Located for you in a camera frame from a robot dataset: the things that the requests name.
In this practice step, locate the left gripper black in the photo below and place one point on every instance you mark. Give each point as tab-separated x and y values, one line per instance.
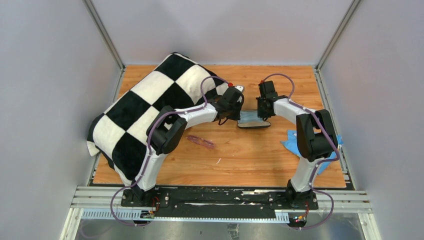
236	116

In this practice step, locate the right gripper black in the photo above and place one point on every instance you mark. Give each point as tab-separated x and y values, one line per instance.
260	113

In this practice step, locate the light blue cleaning cloth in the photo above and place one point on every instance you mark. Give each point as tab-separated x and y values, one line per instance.
247	116

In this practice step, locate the black glasses case beige lining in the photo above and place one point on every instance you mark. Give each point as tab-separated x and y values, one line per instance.
254	125

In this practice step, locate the pink transparent sunglasses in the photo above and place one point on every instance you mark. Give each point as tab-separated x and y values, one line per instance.
201	141

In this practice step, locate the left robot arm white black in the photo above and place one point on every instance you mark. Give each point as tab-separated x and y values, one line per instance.
167	129

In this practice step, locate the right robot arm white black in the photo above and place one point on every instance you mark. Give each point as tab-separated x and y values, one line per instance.
315	137

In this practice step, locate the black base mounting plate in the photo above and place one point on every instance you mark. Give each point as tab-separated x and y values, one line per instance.
216	202

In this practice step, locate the black white checkered pillow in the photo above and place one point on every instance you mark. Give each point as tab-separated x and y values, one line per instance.
120	132

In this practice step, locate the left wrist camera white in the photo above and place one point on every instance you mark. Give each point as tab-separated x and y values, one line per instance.
240	88

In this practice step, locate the aluminium frame rail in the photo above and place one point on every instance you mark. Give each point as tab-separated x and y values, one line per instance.
103	203

